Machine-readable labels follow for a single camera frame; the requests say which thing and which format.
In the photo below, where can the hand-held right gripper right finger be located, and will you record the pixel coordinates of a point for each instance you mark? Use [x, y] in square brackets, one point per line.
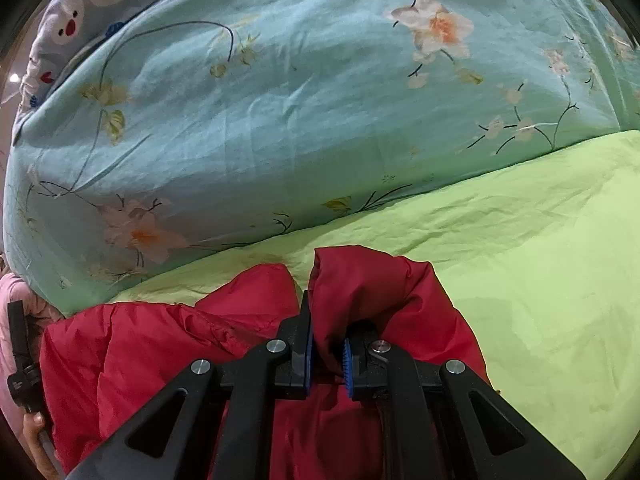
[348, 372]

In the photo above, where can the light green bed sheet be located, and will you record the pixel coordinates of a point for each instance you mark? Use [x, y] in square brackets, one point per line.
[525, 240]

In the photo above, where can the red quilted jacket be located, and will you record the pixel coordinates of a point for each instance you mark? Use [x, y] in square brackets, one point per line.
[150, 350]

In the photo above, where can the person's left hand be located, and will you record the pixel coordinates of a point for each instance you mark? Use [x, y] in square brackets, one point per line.
[37, 445]

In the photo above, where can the teal floral quilt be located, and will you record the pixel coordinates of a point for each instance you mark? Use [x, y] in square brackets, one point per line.
[250, 110]

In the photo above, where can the pink quilt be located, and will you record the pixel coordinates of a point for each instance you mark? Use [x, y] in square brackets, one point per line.
[36, 291]

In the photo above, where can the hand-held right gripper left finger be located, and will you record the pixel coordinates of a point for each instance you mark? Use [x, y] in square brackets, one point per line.
[306, 360]

